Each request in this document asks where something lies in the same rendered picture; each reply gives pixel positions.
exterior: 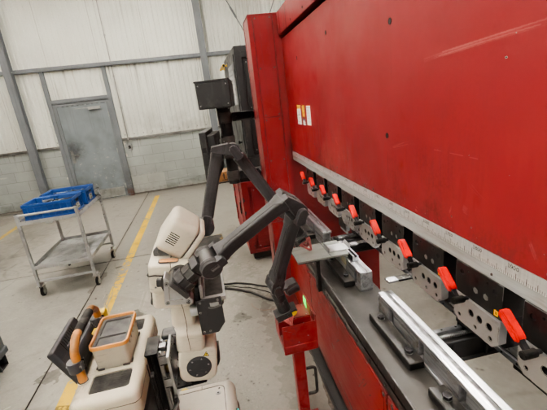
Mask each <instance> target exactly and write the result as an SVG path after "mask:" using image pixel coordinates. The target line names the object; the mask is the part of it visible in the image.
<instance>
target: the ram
mask: <svg viewBox="0 0 547 410"><path fill-rule="evenodd" d="M282 52H283V61H284V69H285V77H286V87H287V102H288V111H289V119H290V128H291V144H292V151H294V152H295V153H297V154H299V155H302V156H303V157H305V158H307V159H310V160H312V161H313V162H315V163H317V164H319V165H321V166H322V167H324V168H327V169H329V170H331V171H332V172H335V173H337V174H339V175H340V176H342V177H345V178H347V179H348V180H350V181H352V182H354V183H356V184H358V185H360V186H362V187H364V188H366V189H368V190H370V191H372V192H374V193H376V194H377V195H379V196H381V197H383V198H385V199H387V200H389V201H391V202H393V203H395V204H397V205H399V206H401V207H403V208H405V209H407V210H409V211H410V212H412V213H414V214H416V215H418V216H421V217H422V218H424V219H426V220H429V221H430V222H432V223H434V224H436V225H438V226H439V227H441V228H443V229H446V230H448V231H449V232H451V233H454V234H456V235H457V236H459V237H461V238H464V239H466V240H467V241H469V242H471V243H473V244H475V245H476V246H479V247H481V248H483V249H484V250H486V251H489V252H491V253H493V254H494V255H497V256H499V257H500V258H502V259H504V260H506V261H508V262H510V263H512V264H514V265H516V266H518V267H520V268H522V269H524V270H526V271H528V272H529V273H531V274H533V275H535V276H537V277H539V278H541V279H543V280H545V281H547V0H325V1H324V2H323V3H322V4H321V5H320V6H319V7H318V8H316V9H315V10H314V11H313V12H312V13H311V14H309V15H308V16H307V17H306V18H305V19H304V20H302V21H301V22H300V23H299V24H298V25H297V26H295V27H294V28H293V29H292V30H291V31H290V32H289V33H288V34H287V35H286V36H285V37H283V38H282ZM296 105H300V112H301V122H302V124H298V115H297V106H296ZM302 105H304V115H305V117H303V113H302ZM306 105H310V112H311V123H312V126H309V125H308V124H307V114H306ZM303 119H304V120H305V124H306V125H304V122H303ZM293 160H295V161H297V162H298V163H300V164H302V165H304V166H305V167H306V168H309V169H310V170H312V171H314V172H315V173H317V174H318V175H320V176H322V177H324V178H326V179H327V180H328V181H330V182H332V183H334V184H335V185H337V186H338V187H340V188H341V189H343V190H345V191H347V192H349V193H350V194H352V195H353V196H355V197H357V198H358V199H360V200H361V201H363V202H365V203H367V204H369V205H370V206H371V207H373V208H375V209H377V210H378V211H380V212H382V213H383V214H384V215H386V216H388V217H390V218H392V219H393V220H395V221H396V222H398V223H400V224H401V225H403V226H404V227H406V228H408V229H410V230H412V231H413V232H415V233H416V234H418V235H420V236H421V237H423V238H425V239H426V240H427V241H429V242H431V243H433V244H435V245H436V246H438V247H439V248H441V249H443V250H444V251H447V252H448V253H449V254H451V255H453V256H455V257H456V258H458V259H459V260H461V261H463V262H464V263H466V264H468V265H470V266H471V267H472V268H474V269H476V270H478V271H479V272H481V273H482V274H484V275H486V276H487V277H490V278H491V279H493V280H494V281H496V282H498V283H499V284H501V285H503V286H504V287H506V288H507V289H509V290H511V291H513V292H515V293H516V294H517V295H519V296H521V297H522V298H524V299H526V300H527V301H529V302H530V303H533V304H534V305H536V306H537V307H539V308H541V309H542V310H544V311H546V312H547V298H546V297H545V296H543V295H541V294H539V293H537V292H535V291H534V290H532V289H530V288H528V287H527V286H525V285H523V284H521V283H520V282H518V281H516V280H515V279H513V278H511V277H508V276H507V275H505V274H504V273H502V272H500V271H498V270H496V269H495V268H493V267H491V266H489V265H487V264H486V263H484V262H482V261H481V260H478V259H476V258H475V257H474V256H472V255H469V254H468V253H466V252H464V251H462V250H461V249H459V248H457V247H455V246H454V245H452V244H450V243H448V242H446V241H445V240H443V239H441V238H439V237H437V236H435V235H434V234H433V233H430V232H428V231H427V230H425V229H423V228H422V227H420V226H418V225H416V224H415V223H413V222H411V221H409V220H407V219H405V218H404V217H402V216H400V215H398V214H396V213H395V212H393V211H391V210H389V209H388V208H386V207H384V206H382V205H381V204H379V203H376V202H375V201H374V200H372V199H370V198H368V197H366V196H365V195H363V194H361V193H359V192H357V191H355V190H354V189H352V188H350V187H348V186H347V185H345V184H343V183H342V182H340V181H337V180H336V179H334V178H333V177H330V176H329V175H327V174H325V173H324V172H322V171H320V170H318V169H316V168H315V167H313V166H311V165H309V164H307V163H305V162H304V161H302V160H301V159H298V158H296V157H295V156H294V155H293Z"/></svg>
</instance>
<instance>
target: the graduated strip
mask: <svg viewBox="0 0 547 410"><path fill-rule="evenodd" d="M292 153H293V155H294V156H295V157H296V158H298V159H301V160H302V161H304V162H305V163H307V164H309V165H311V166H313V167H315V168H316V169H318V170H320V171H322V172H324V173H325V174H327V175H329V176H330V177H333V178H334V179H336V180H337V181H340V182H342V183H343V184H345V185H347V186H348V187H350V188H352V189H354V190H355V191H357V192H359V193H361V194H363V195H365V196H366V197H368V198H370V199H372V200H374V201H375V202H376V203H379V204H381V205H382V206H384V207H386V208H388V209H389V210H391V211H393V212H395V213H396V214H398V215H400V216H402V217H404V218H405V219H407V220H409V221H411V222H413V223H415V224H416V225H418V226H420V227H422V228H423V229H425V230H427V231H428V232H430V233H433V234H434V235H435V236H437V237H439V238H441V239H443V240H445V241H446V242H448V243H450V244H452V245H454V246H455V247H457V248H459V249H461V250H462V251H464V252H466V253H468V254H469V255H472V256H474V257H475V258H476V259H478V260H481V261H482V262H484V263H486V264H487V265H489V266H491V267H493V268H495V269H496V270H498V271H500V272H502V273H504V274H505V275H507V276H508V277H511V278H513V279H515V280H516V281H518V282H520V283H521V284H523V285H525V286H527V287H528V288H530V289H532V290H534V291H535V292H537V293H539V294H541V295H543V296H545V297H546V298H547V281H545V280H543V279H541V278H539V277H537V276H535V275H533V274H531V273H529V272H528V271H526V270H524V269H522V268H520V267H518V266H516V265H514V264H512V263H510V262H508V261H506V260H504V259H502V258H500V257H499V256H497V255H494V254H493V253H491V252H489V251H486V250H484V249H483V248H481V247H479V246H476V245H475V244H473V243H471V242H469V241H467V240H466V239H464V238H461V237H459V236H457V235H456V234H454V233H451V232H449V231H448V230H446V229H443V228H441V227H439V226H438V225H436V224H434V223H432V222H430V221H429V220H426V219H424V218H422V217H421V216H418V215H416V214H414V213H412V212H410V211H409V210H407V209H405V208H403V207H401V206H399V205H397V204H395V203H393V202H391V201H389V200H387V199H385V198H383V197H381V196H379V195H377V194H376V193H374V192H372V191H370V190H368V189H366V188H364V187H362V186H360V185H358V184H356V183H354V182H352V181H350V180H348V179H347V178H345V177H342V176H340V175H339V174H337V173H335V172H332V171H331V170H329V169H327V168H324V167H322V166H321V165H319V164H317V163H315V162H313V161H312V160H310V159H307V158H305V157H303V156H302V155H299V154H297V153H295V152H294V151H292Z"/></svg>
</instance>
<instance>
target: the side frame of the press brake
mask: <svg viewBox="0 0 547 410"><path fill-rule="evenodd" d="M243 32H244V39H245V45H246V52H247V64H248V71H249V77H250V84H251V91H252V103H253V110H254V116H255V123H256V136H257V142H258V149H259V156H260V168H261V175H262V177H263V178H264V179H265V181H266V182H267V183H268V184H269V186H270V187H271V188H272V190H273V191H274V193H275V191H276V190H277V189H278V188H280V189H282V190H285V191H286V192H288V193H290V194H293V195H295V196H296V197H297V198H298V199H299V200H300V201H301V202H302V203H303V204H304V205H305V206H306V207H307V208H309V209H310V210H311V211H312V212H313V213H314V214H315V215H316V216H317V217H318V218H319V219H320V220H321V221H322V222H323V223H324V224H325V225H326V226H327V227H328V228H329V229H330V230H331V232H332V233H331V234H330V236H331V237H333V236H338V235H342V234H346V233H345V232H344V231H343V230H342V229H341V226H340V225H339V218H338V217H337V216H335V215H334V214H333V213H332V212H330V210H329V208H328V206H327V207H324V206H323V205H322V204H321V203H319V202H318V200H317V198H314V197H313V196H312V195H311V194H309V192H308V186H307V184H304V185H303V183H302V182H303V180H302V179H301V175H300V172H304V175H305V181H307V170H306V167H305V166H304V165H302V164H300V163H298V162H297V161H295V160H293V153H292V144H291V128H290V119H289V111H288V102H287V87H286V77H285V69H284V61H283V52H282V38H283V37H285V36H286V35H278V25H277V16H276V12H271V13H261V14H251V15H247V16H246V18H245V20H244V21H243ZM268 226H269V239H270V246H271V252H272V259H273V261H274V256H275V253H276V250H277V247H278V242H279V238H280V235H281V232H282V227H283V218H280V217H277V218H276V219H275V220H273V221H272V222H271V223H270V224H268ZM356 253H357V254H358V258H359V259H360V260H361V261H362V262H363V263H364V264H365V265H366V266H367V267H368V268H369V269H370V270H371V271H372V278H373V283H374V284H375V285H376V286H377V287H378V288H379V289H380V275H379V251H378V250H376V249H373V250H368V251H360V252H356ZM283 292H284V291H283ZM284 294H285V292H284ZM285 296H286V298H287V301H288V303H290V302H292V301H293V302H294V304H295V305H296V304H299V303H298V301H297V298H296V296H295V294H292V295H291V296H288V295H286V294H285Z"/></svg>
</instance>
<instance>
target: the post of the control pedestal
mask: <svg viewBox="0 0 547 410"><path fill-rule="evenodd" d="M292 359H293V366H294V373H295V386H296V394H297V400H298V408H299V410H310V402H309V387H308V379H307V371H306V363H305V356H304V351H302V352H299V353H295V354H292Z"/></svg>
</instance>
